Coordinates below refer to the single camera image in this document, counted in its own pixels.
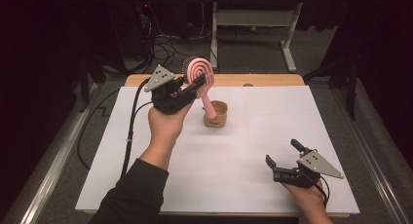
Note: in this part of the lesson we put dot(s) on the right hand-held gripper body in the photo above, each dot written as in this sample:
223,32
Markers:
316,164

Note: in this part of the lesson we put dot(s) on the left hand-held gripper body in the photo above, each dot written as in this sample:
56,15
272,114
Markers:
165,95

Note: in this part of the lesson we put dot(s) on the pink hairbrush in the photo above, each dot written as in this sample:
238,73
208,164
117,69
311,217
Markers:
199,68

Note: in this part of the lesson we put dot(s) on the tan wooden cup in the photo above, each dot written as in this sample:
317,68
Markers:
220,120

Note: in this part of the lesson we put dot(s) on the person's left hand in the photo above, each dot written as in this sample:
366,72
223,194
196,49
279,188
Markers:
165,126

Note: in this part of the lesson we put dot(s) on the person's right hand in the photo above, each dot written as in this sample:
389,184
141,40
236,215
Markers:
308,194

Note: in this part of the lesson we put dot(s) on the white paper sheet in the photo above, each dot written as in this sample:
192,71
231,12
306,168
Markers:
243,152

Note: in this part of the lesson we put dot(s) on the dark computer tower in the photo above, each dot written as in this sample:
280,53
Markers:
130,29

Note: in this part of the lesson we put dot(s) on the black metal stand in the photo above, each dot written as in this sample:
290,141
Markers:
85,87
351,91

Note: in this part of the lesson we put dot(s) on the small yellow ball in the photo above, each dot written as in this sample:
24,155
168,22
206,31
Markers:
253,28

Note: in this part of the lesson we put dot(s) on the aluminium floor rail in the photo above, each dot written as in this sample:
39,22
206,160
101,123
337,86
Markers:
373,172
55,172

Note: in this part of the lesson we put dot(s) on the white metal desk frame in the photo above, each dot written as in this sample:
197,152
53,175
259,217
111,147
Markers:
253,18

